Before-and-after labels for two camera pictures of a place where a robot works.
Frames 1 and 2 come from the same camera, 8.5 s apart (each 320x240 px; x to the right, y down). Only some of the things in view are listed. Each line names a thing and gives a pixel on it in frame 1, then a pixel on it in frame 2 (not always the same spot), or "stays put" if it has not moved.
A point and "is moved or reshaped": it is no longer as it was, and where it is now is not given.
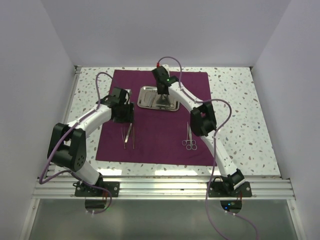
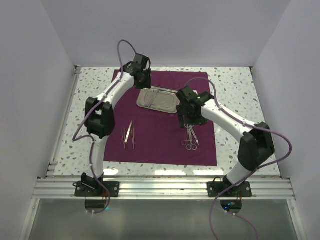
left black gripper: [128, 118] to [147, 84]
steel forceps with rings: [188, 142] stays put
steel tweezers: [133, 137] stays put
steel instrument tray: [149, 97] stays put
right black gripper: [159, 92] to [182, 111]
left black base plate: [83, 189] stays put
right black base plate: [221, 189] stays put
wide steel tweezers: [128, 132] stays put
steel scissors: [164, 102] is moved or reshaped
